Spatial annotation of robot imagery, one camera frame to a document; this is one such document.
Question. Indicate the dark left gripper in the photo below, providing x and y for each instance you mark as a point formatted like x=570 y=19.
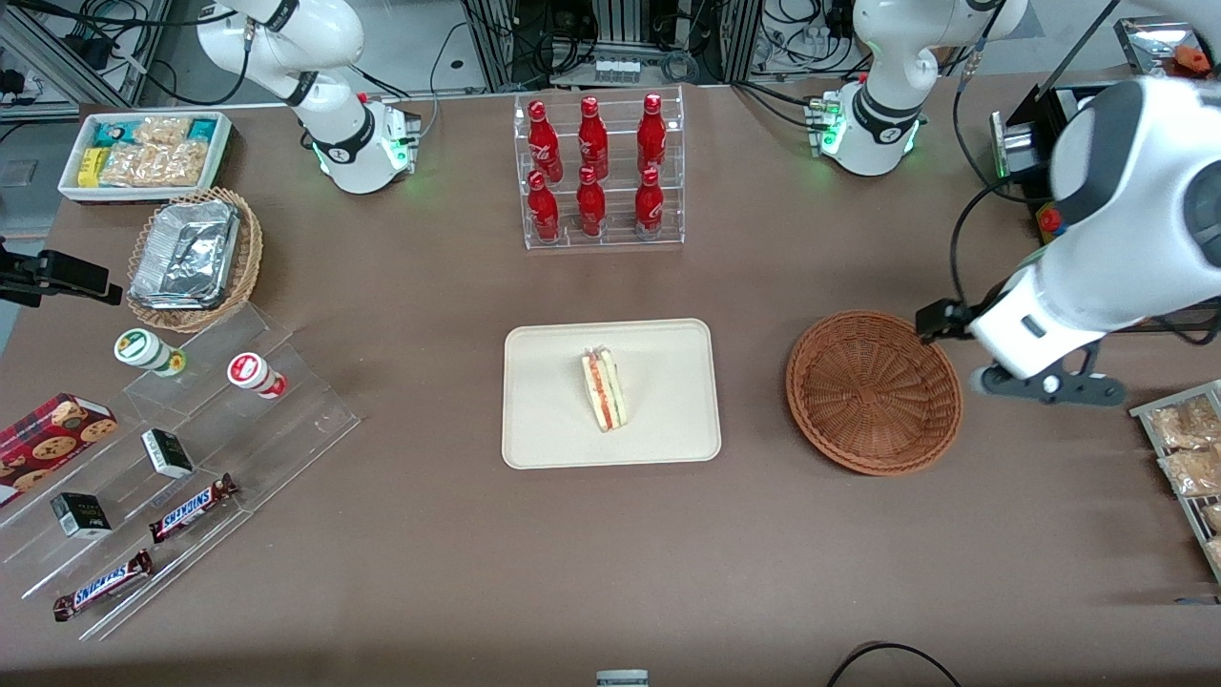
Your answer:
x=940 y=320

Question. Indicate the triangle sandwich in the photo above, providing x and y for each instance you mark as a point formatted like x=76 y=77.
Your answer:
x=606 y=391

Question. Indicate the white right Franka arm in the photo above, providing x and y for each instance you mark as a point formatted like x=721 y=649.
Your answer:
x=343 y=143

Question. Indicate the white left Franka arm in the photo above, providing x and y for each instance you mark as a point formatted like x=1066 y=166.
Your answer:
x=1126 y=191

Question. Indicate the brown wicker basket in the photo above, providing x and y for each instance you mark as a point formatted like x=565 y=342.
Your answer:
x=873 y=391

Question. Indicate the beige plastic tray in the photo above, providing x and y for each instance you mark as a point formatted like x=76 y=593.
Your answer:
x=553 y=401

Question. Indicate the light wicker basket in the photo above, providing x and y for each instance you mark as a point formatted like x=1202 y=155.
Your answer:
x=250 y=258

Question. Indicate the aluminium foil tray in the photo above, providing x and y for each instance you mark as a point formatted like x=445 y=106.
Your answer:
x=181 y=258

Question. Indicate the clear pastry bag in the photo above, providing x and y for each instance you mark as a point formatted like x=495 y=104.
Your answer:
x=1214 y=551
x=1183 y=425
x=1192 y=472
x=1212 y=517

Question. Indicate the black food warmer cabinet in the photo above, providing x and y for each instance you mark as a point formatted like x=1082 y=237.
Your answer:
x=1042 y=107

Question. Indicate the red cola bottle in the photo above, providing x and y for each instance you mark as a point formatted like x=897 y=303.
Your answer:
x=649 y=205
x=544 y=210
x=593 y=138
x=544 y=143
x=651 y=134
x=590 y=205

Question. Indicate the red sausage on skewer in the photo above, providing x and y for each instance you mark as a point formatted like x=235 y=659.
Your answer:
x=1189 y=59

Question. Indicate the clear acrylic bottle rack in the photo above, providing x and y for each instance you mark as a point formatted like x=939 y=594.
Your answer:
x=610 y=241

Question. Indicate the grey device edge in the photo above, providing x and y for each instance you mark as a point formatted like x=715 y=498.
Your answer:
x=622 y=679

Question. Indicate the white power strip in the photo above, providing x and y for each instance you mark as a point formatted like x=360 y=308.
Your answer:
x=617 y=70

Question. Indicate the clear acrylic stepped stand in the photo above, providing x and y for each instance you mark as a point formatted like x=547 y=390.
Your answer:
x=305 y=420

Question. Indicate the red lid cup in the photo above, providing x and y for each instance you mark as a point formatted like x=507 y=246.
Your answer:
x=250 y=370

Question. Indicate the Snickers chocolate bar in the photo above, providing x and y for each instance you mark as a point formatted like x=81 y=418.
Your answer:
x=191 y=509
x=103 y=585

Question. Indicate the small black box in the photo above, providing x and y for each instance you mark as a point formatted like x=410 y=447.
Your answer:
x=81 y=515
x=167 y=453

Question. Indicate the teal snack packet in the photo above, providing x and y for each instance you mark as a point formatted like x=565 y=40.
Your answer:
x=114 y=134
x=202 y=129

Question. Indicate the clear cracker bag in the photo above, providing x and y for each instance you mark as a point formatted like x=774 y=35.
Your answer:
x=183 y=164
x=162 y=131
x=129 y=165

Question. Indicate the green lid cup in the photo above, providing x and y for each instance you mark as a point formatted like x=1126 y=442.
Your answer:
x=138 y=348

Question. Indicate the white rectangular snack bin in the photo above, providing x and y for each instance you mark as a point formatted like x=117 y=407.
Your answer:
x=143 y=195

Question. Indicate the yellow snack packet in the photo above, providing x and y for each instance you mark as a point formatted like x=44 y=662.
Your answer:
x=90 y=167

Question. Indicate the black clamp device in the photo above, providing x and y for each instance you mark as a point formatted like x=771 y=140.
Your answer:
x=67 y=272

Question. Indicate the red cookie box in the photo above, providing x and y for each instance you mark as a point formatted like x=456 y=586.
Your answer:
x=48 y=439

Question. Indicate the aluminium frame rack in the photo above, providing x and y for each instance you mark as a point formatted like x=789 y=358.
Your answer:
x=498 y=57

